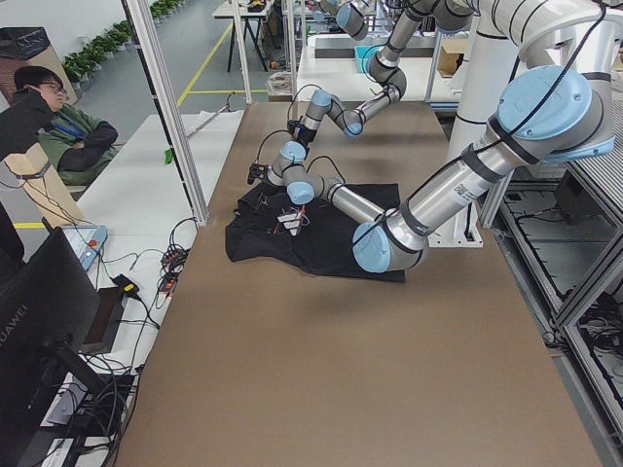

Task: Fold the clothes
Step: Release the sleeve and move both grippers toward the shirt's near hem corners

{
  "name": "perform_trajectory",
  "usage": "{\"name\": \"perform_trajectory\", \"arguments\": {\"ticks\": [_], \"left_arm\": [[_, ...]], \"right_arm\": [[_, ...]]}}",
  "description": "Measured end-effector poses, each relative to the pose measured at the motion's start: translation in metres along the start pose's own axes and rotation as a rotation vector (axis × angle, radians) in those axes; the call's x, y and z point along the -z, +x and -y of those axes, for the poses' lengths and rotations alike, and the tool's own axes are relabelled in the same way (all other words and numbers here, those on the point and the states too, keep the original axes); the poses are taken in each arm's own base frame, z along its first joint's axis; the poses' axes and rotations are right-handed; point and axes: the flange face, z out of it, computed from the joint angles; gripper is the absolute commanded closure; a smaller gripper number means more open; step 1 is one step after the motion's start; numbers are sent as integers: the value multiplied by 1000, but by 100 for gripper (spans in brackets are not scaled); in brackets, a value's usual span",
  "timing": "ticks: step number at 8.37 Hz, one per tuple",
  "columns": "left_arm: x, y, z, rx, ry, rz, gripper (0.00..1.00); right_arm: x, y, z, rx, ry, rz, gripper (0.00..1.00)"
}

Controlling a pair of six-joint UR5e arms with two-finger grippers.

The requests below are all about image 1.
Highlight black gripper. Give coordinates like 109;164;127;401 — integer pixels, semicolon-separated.
247;162;272;185
287;119;314;149

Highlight black graphic t-shirt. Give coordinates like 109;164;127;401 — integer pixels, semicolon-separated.
225;183;405;283

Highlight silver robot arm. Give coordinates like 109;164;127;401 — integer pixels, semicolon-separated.
248;1;622;273
286;1;474;145

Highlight power strip with plugs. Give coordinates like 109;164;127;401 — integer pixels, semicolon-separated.
158;244;190;297

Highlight seated person in green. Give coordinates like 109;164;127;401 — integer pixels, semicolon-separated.
14;66;118;188

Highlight teach pendant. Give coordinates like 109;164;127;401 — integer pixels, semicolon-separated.
61;225;108;271

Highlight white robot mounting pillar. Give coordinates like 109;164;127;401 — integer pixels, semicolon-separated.
427;0;531;249

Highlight black Huawei monitor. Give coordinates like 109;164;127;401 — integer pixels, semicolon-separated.
1;228;105;466

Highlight aluminium frame post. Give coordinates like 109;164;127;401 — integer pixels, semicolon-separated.
122;1;209;227

